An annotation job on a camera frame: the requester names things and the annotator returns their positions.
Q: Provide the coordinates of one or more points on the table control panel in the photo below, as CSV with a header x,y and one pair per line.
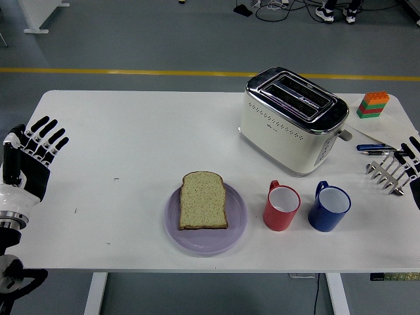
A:
x,y
393,277

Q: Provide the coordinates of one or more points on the white table leg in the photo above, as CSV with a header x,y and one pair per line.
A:
x,y
95,295
338,295

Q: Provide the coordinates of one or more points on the white furniture foot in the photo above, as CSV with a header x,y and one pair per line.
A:
x,y
39,13

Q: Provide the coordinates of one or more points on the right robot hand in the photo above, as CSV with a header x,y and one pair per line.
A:
x,y
415,190

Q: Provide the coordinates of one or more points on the black floor pedal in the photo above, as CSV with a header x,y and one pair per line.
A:
x,y
243,10

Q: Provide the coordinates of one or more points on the white power adapter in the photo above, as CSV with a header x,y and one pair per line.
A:
x,y
256,3

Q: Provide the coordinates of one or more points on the blue mug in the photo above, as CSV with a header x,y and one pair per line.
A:
x,y
323,221

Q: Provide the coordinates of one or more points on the purple plate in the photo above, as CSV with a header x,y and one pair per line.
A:
x,y
203,241

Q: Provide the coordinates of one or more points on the metal toast rack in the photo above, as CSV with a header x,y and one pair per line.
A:
x,y
380,174

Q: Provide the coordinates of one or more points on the toy brick stack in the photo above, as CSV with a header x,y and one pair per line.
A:
x,y
372,105

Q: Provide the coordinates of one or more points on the bread slice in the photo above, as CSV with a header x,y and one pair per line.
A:
x,y
203,201

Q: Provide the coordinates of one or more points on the red mug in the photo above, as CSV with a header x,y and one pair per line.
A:
x,y
277,218

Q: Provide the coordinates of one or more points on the cream and chrome toaster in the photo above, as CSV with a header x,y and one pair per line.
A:
x,y
282,141

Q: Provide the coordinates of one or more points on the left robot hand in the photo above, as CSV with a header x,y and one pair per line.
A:
x,y
33,177

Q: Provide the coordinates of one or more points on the blue pen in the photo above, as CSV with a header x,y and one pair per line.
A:
x,y
369,147

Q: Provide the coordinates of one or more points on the person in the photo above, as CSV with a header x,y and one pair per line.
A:
x,y
325,13

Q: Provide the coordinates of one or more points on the white paper sheet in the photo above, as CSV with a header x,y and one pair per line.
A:
x,y
387,129

